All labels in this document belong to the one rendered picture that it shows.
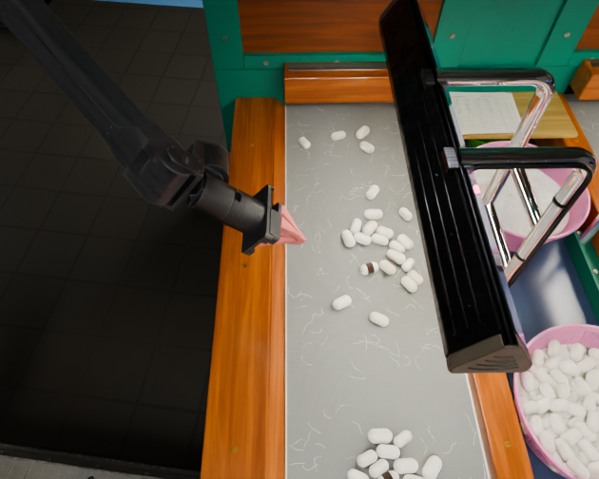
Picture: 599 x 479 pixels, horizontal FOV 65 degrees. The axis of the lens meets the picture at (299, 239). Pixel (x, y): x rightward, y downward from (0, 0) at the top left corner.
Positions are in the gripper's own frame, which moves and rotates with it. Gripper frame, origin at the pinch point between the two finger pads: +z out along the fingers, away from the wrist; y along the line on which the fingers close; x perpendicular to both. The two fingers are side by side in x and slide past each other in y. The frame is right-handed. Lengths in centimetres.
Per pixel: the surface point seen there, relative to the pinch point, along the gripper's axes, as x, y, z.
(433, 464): -4.8, -32.7, 21.1
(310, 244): 7.7, 7.0, 9.3
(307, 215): 8.0, 14.3, 8.9
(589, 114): -36, 45, 61
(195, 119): 97, 129, 18
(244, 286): 13.5, -3.7, -1.4
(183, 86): 102, 154, 11
